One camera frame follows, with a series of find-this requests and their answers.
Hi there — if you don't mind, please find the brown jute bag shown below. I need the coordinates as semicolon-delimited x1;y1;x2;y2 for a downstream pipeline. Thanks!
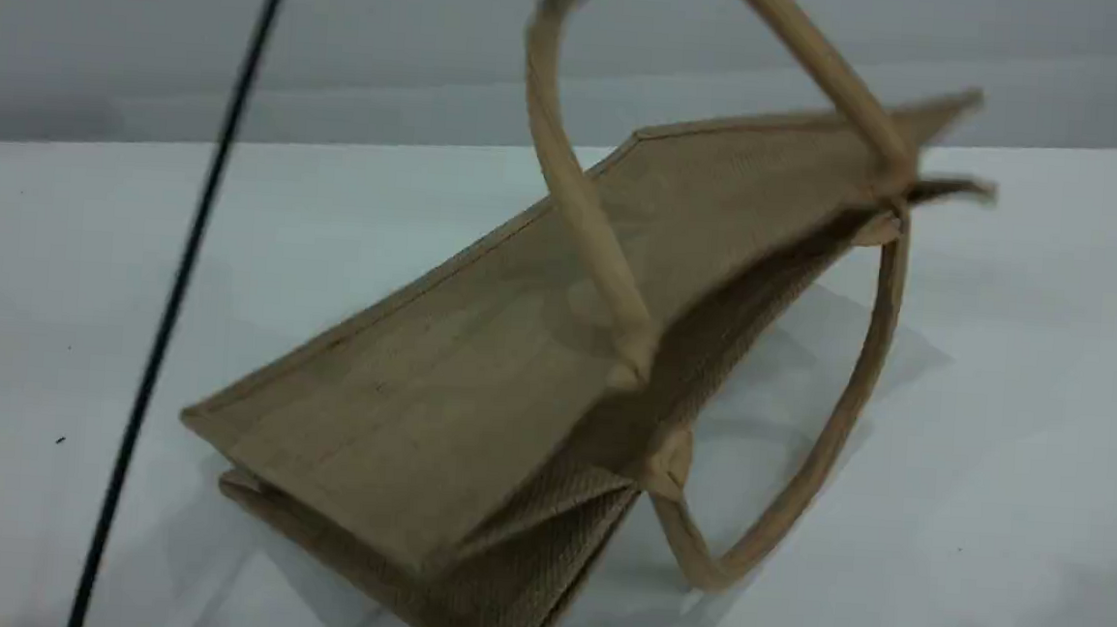
166;0;1013;627

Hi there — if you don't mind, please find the thin black cable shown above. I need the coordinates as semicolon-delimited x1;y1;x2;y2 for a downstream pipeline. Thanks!
64;0;299;627

